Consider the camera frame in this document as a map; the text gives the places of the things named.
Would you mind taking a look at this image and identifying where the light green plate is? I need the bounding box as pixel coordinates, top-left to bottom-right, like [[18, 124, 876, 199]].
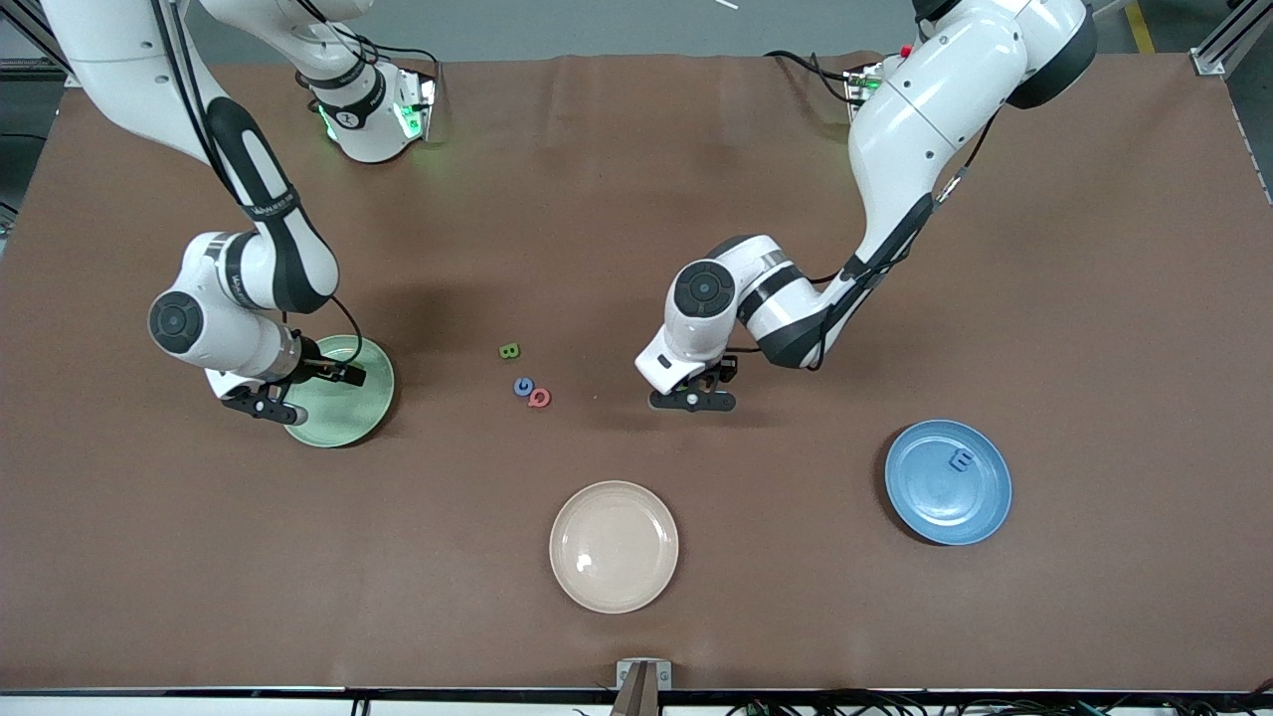
[[281, 334, 396, 448]]

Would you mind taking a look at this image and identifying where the beige plate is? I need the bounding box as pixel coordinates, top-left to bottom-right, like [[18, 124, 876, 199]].
[[549, 480, 680, 615]]

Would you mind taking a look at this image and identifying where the brown table cover sheet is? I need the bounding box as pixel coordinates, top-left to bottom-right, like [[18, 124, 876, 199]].
[[0, 52, 1273, 692]]

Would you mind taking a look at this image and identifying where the blue plate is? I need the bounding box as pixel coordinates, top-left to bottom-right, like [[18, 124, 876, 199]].
[[884, 419, 1013, 547]]

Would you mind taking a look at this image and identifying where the black table edge trim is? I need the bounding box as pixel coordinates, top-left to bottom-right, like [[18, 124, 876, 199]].
[[0, 686, 1273, 699]]

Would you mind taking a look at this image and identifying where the grey metal clamp bracket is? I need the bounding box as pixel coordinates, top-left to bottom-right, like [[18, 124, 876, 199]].
[[617, 658, 672, 692]]

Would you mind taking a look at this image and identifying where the black right base cable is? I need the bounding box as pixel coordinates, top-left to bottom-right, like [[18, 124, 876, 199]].
[[298, 0, 441, 86]]

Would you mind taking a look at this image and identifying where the black base cable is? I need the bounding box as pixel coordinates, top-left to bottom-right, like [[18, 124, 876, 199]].
[[764, 50, 858, 105], [298, 0, 441, 86]]

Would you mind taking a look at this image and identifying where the brown post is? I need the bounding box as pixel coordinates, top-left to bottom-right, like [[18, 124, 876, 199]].
[[610, 664, 662, 716]]

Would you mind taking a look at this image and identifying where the black left base cable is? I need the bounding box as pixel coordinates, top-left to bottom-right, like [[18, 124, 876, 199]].
[[764, 50, 858, 105]]

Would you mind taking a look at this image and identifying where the black cable bundle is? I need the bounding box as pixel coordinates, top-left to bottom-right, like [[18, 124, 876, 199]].
[[577, 681, 1273, 716]]

